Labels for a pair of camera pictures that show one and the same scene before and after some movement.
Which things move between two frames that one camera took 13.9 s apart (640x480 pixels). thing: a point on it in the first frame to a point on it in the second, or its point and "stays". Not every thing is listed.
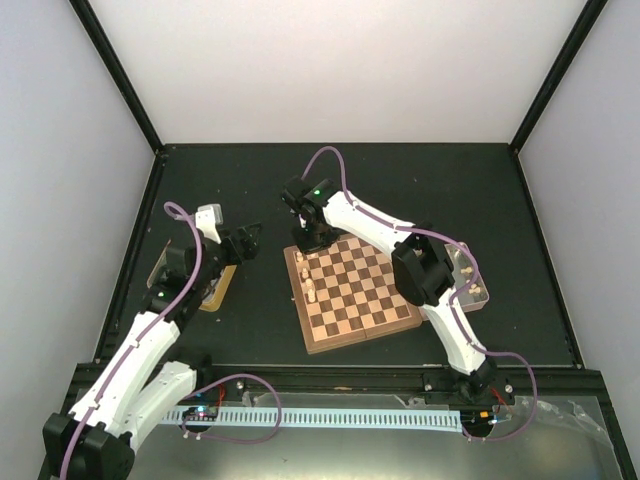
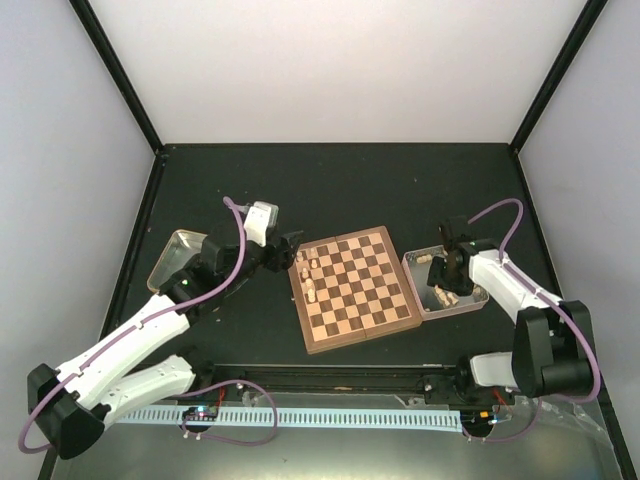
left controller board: [200, 413] stays
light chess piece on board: [309, 287] stays
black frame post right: [590, 14] stays
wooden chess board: [345, 292] stays
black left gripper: [250, 248] to [281, 254]
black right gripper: [306, 245] to [434, 278]
